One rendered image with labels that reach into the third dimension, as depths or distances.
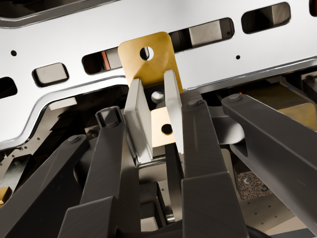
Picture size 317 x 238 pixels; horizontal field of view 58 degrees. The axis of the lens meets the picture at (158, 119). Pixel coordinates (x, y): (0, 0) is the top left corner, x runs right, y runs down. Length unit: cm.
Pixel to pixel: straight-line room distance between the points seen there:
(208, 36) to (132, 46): 28
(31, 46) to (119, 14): 14
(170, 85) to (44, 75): 37
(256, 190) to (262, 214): 59
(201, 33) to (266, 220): 75
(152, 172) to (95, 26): 29
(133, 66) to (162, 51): 2
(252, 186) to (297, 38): 24
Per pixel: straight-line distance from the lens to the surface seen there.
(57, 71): 50
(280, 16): 51
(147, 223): 36
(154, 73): 21
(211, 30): 48
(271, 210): 105
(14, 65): 51
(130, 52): 21
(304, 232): 46
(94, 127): 52
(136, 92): 17
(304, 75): 54
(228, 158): 44
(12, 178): 55
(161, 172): 58
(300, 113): 45
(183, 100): 16
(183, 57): 46
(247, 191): 46
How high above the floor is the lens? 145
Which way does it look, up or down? 68 degrees down
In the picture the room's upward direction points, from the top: 178 degrees clockwise
